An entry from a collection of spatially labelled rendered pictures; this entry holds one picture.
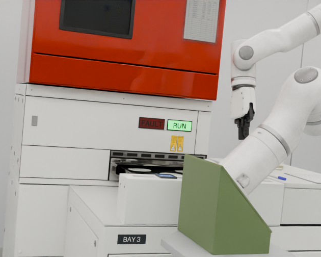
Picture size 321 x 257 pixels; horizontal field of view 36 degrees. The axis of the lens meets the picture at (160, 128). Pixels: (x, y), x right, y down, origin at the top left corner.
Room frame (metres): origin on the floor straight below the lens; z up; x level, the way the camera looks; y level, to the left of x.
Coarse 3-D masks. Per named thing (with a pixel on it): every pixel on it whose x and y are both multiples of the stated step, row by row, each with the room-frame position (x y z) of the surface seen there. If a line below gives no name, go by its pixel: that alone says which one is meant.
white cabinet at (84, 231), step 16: (80, 208) 1.81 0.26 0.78; (80, 224) 1.78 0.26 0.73; (96, 224) 1.56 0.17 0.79; (288, 224) 1.72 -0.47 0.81; (304, 224) 1.74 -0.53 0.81; (320, 224) 1.77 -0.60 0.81; (80, 240) 1.76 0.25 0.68; (96, 240) 1.53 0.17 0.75; (112, 240) 1.48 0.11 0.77; (128, 240) 1.49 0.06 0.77; (144, 240) 1.51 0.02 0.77; (160, 240) 1.53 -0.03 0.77; (272, 240) 1.67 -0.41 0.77; (288, 240) 1.69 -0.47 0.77; (304, 240) 1.71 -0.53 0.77; (320, 240) 1.73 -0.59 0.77; (64, 256) 2.03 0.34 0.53; (80, 256) 1.74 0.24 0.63; (96, 256) 1.52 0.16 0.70; (112, 256) 1.47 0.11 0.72; (128, 256) 1.49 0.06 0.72; (144, 256) 1.51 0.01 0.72; (160, 256) 1.53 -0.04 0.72; (304, 256) 1.71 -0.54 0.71; (320, 256) 1.73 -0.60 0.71
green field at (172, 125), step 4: (172, 120) 2.20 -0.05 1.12; (168, 124) 2.19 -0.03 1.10; (172, 124) 2.20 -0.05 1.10; (176, 124) 2.20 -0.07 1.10; (180, 124) 2.21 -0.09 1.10; (184, 124) 2.22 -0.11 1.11; (188, 124) 2.22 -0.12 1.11; (168, 128) 2.19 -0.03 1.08; (172, 128) 2.20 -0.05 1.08; (176, 128) 2.20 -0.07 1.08; (180, 128) 2.21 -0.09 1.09; (184, 128) 2.22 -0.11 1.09; (188, 128) 2.22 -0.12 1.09
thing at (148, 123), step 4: (140, 120) 2.15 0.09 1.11; (144, 120) 2.15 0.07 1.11; (148, 120) 2.16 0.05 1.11; (152, 120) 2.16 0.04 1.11; (156, 120) 2.17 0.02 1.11; (160, 120) 2.18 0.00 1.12; (140, 124) 2.15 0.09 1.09; (144, 124) 2.15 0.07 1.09; (148, 124) 2.16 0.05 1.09; (152, 124) 2.17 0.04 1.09; (156, 124) 2.17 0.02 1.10; (160, 124) 2.18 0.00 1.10
